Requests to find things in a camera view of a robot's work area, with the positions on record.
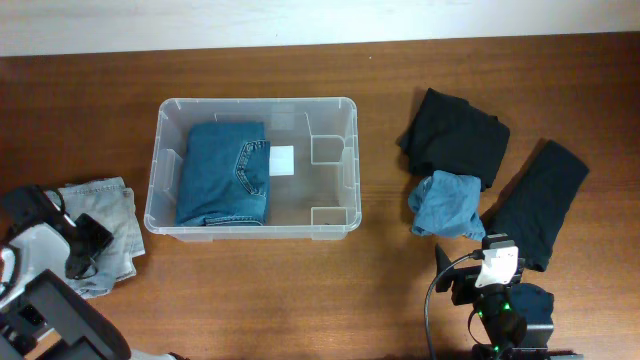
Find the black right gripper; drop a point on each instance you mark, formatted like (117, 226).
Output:
(462, 280)

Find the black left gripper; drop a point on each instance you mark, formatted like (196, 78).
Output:
(86, 242)

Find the light grey jeans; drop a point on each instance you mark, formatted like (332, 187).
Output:
(111, 203)

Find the dark green garment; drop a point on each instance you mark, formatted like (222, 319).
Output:
(535, 209)

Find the clear plastic storage bin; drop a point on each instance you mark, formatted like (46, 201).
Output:
(321, 201)

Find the dark blue jeans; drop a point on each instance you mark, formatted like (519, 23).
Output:
(225, 177)

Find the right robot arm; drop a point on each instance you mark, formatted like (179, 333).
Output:
(516, 317)

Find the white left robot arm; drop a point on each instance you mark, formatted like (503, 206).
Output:
(231, 299)

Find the light blue crumpled cloth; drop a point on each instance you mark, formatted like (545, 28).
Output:
(445, 204)

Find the black folded garment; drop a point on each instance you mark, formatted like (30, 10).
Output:
(451, 135)

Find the white label in bin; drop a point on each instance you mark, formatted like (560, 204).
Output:
(281, 161)

